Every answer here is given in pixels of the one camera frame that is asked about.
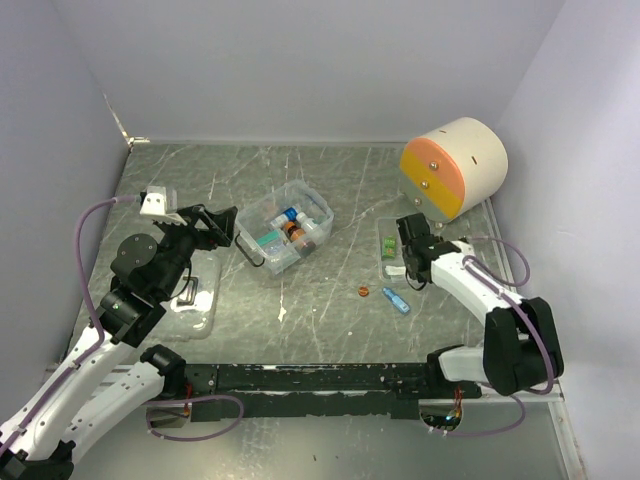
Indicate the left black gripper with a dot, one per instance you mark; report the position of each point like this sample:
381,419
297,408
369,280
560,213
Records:
221,221

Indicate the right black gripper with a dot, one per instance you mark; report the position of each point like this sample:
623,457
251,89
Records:
438,239

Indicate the clear plastic divider tray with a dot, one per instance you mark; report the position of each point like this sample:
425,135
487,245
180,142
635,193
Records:
388,226

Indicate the green medicine box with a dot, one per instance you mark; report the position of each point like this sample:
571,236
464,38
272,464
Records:
389,247

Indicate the teal-header plastic sachet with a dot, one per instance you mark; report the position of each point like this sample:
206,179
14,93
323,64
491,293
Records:
273,243

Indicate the small blue-label vial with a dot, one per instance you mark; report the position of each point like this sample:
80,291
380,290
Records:
288,215

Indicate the clear plastic storage box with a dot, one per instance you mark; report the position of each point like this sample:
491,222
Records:
252,222

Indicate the white medicine bottle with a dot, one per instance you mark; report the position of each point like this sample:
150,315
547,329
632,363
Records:
308,225

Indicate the white tube packet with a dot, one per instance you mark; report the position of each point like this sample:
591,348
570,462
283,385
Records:
393,271

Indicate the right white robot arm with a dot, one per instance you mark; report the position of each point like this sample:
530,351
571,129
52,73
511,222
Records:
520,350

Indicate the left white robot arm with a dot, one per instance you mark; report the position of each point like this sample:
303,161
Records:
49,435

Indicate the blue plastic applicator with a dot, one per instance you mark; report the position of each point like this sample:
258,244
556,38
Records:
396,300

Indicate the beige cylinder orange face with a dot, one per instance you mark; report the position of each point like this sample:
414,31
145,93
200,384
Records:
451,169

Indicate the clear plastic box lid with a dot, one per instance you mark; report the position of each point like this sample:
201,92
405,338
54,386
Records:
190,312

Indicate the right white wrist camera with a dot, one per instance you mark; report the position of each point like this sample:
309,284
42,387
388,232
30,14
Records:
462,243

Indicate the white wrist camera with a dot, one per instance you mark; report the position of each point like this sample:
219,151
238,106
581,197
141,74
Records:
160,204
462,243

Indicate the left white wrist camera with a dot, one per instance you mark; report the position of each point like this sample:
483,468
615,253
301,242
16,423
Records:
160,204

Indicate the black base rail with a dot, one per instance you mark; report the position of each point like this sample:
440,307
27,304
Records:
319,390

